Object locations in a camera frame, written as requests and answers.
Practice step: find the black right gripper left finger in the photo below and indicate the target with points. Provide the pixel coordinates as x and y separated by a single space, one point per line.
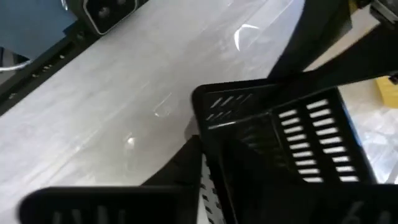
186 171

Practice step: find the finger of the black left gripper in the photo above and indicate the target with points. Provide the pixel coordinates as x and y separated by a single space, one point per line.
320 28
367 59

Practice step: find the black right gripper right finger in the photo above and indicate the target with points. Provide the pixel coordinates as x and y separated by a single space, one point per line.
239 186

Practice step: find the black slotted plastic basket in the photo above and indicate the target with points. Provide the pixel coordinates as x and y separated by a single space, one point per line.
199 105

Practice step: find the yellow slotted plastic basket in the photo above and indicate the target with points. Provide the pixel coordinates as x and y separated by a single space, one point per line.
388 91

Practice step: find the black table-level camera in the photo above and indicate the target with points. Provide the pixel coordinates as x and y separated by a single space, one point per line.
105 12

